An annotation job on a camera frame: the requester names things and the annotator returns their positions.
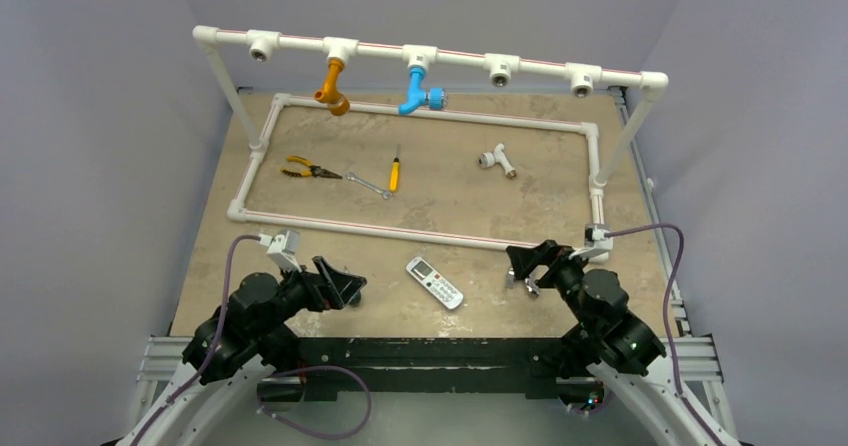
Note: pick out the chrome metal faucet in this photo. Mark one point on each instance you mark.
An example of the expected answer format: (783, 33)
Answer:
(523, 282)

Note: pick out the yellow handled pliers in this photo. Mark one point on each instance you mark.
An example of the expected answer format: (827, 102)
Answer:
(310, 169)

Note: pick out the yellow handled screwdriver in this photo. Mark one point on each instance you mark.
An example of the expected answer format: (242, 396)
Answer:
(395, 171)

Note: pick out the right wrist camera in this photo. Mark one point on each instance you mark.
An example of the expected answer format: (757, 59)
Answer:
(597, 244)

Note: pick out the white remote control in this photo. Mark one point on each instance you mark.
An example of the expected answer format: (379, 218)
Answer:
(435, 283)

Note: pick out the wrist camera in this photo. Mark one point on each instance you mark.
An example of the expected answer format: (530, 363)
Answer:
(597, 244)
(281, 249)

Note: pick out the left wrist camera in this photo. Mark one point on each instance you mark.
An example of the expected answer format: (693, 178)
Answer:
(281, 249)

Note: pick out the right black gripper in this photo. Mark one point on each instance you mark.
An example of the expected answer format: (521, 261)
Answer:
(544, 265)

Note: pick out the white PVC pipe frame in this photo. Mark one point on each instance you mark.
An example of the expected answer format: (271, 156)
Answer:
(581, 78)

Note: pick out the aluminium extrusion rail frame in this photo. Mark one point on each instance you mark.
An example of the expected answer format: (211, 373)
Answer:
(610, 351)

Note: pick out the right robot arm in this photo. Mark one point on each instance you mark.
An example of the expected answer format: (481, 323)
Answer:
(612, 344)

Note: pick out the blue plastic faucet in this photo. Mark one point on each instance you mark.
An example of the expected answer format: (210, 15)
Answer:
(417, 96)

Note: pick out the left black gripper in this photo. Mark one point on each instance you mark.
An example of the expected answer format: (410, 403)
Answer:
(339, 285)

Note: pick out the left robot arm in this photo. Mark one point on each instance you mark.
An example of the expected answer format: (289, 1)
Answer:
(249, 324)

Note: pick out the orange plastic faucet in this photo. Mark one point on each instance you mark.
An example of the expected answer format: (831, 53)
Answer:
(328, 94)

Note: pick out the silver combination wrench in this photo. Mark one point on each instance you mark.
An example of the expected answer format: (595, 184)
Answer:
(385, 194)

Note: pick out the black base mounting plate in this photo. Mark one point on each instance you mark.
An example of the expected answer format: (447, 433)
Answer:
(431, 366)

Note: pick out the white plastic faucet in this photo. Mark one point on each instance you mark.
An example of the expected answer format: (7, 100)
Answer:
(497, 157)

